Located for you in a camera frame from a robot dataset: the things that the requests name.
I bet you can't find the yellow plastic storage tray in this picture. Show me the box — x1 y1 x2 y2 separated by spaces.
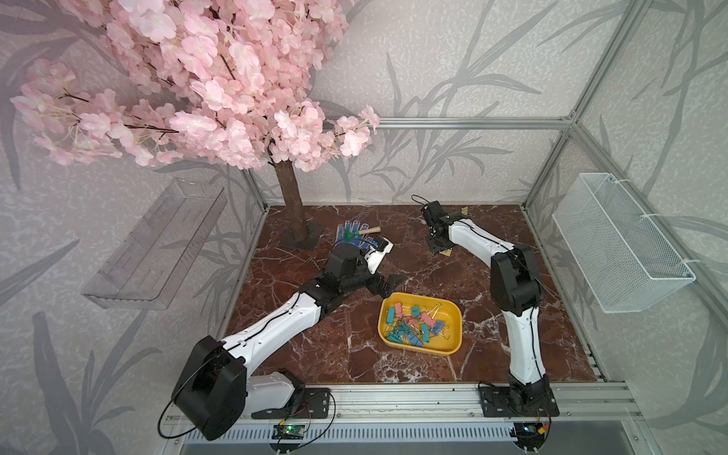
377 292 463 356

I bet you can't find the right circuit board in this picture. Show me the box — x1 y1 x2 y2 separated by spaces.
510 422 551 453

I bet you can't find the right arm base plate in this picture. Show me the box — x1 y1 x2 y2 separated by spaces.
477 378 560 418

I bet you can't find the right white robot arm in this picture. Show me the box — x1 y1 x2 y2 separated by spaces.
421 201 560 418

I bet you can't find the pink blossom artificial tree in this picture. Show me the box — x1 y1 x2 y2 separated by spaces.
11 1 380 246

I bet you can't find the blue dotted work glove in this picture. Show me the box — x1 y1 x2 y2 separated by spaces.
334 220 381 250

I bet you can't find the blue binder clip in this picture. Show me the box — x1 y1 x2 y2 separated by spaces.
430 320 446 337

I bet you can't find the aluminium front rail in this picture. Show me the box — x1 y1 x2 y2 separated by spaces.
214 382 646 449

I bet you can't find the clear acrylic wall shelf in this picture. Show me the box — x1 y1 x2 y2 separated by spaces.
82 178 229 311

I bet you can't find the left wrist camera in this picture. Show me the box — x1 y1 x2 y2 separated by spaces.
364 237 394 274

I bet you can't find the green wooden-handled garden tool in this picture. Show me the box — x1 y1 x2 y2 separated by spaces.
343 227 381 241

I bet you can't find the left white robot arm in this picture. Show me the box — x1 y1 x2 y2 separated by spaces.
170 236 405 441

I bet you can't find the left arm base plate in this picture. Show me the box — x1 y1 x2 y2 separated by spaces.
289 387 333 420

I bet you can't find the white wire mesh basket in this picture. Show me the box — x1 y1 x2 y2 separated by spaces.
553 173 696 314

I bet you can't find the left green circuit board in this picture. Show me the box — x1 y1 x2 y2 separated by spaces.
272 423 308 441

